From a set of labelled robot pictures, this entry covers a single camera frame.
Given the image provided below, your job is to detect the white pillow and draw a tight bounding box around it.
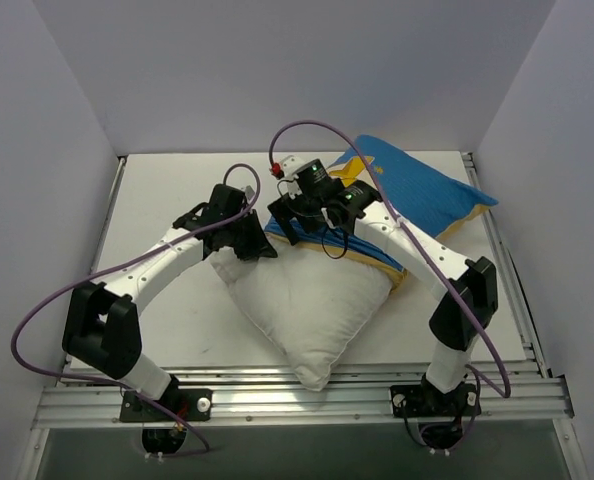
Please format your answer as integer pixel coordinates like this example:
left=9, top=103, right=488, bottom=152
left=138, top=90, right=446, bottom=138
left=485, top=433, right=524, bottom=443
left=209, top=234, right=406, bottom=391

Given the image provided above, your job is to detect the blue Pikachu pillowcase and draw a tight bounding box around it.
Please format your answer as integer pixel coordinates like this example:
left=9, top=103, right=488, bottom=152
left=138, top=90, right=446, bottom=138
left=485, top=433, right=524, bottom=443
left=291, top=135, right=498, bottom=290

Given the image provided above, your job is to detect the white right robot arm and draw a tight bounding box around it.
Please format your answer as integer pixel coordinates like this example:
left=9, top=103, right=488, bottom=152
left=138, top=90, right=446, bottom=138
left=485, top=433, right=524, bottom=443
left=268, top=156, right=497, bottom=413

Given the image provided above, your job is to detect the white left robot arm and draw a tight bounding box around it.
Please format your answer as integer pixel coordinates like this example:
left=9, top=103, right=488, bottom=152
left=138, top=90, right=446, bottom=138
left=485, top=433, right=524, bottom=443
left=62, top=184, right=277, bottom=419

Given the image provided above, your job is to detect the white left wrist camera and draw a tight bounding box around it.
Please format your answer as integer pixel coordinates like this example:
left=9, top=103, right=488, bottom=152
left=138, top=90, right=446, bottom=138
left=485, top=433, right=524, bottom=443
left=243, top=185, right=256, bottom=202

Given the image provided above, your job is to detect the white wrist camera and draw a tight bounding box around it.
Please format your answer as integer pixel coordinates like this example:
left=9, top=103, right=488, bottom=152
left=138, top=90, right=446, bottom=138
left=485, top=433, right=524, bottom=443
left=243, top=185, right=256, bottom=202
left=270, top=155, right=306, bottom=180

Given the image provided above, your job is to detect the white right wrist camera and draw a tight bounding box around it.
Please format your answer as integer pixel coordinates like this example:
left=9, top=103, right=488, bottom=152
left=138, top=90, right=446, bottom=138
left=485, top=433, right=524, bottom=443
left=270, top=155, right=306, bottom=180

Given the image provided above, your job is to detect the aluminium left side rail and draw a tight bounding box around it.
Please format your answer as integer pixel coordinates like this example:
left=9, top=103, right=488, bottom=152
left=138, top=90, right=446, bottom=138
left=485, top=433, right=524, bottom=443
left=59, top=154, right=128, bottom=371

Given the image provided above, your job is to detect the aluminium rail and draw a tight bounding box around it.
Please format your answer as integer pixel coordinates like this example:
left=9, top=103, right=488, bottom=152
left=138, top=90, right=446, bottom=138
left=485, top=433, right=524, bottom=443
left=459, top=149, right=553, bottom=376
left=59, top=154, right=128, bottom=371

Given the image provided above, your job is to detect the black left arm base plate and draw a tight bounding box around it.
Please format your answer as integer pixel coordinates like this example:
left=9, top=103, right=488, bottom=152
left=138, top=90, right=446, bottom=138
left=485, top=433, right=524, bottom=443
left=119, top=388, right=213, bottom=423

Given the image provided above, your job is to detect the aluminium front rail frame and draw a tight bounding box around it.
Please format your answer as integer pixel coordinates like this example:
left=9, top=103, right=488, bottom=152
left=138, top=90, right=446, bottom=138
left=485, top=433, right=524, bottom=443
left=33, top=361, right=573, bottom=429

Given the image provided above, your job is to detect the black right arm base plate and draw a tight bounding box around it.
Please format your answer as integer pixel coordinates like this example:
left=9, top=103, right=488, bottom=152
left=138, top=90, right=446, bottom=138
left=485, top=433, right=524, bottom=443
left=389, top=382, right=481, bottom=419

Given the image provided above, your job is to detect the aluminium right side rail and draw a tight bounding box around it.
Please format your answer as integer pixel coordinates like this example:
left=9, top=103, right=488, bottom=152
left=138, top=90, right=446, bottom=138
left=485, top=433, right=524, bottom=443
left=459, top=149, right=553, bottom=376

